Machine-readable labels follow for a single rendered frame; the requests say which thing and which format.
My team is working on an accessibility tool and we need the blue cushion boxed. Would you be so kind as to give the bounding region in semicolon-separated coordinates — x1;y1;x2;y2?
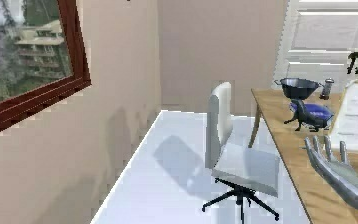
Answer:
289;102;335;127

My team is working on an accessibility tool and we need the brown framed window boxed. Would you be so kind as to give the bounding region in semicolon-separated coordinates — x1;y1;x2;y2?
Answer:
0;0;92;139

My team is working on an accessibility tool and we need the white office chair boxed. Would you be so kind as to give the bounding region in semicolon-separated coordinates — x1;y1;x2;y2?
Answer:
201;81;282;224

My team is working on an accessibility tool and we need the grey pepper shaker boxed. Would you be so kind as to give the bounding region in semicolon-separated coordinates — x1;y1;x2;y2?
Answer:
319;78;335;101

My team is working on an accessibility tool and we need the dark metal bowl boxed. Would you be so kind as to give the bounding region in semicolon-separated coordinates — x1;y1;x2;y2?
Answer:
273;77;323;100

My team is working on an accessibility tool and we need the gold framed text paper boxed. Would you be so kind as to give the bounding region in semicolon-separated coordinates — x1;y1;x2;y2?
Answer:
328;79;358;153

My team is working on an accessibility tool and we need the wooden table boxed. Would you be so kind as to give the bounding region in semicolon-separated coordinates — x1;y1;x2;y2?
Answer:
248;87;358;224

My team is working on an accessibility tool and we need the white panelled door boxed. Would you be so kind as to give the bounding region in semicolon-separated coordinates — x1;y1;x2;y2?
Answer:
272;0;358;94

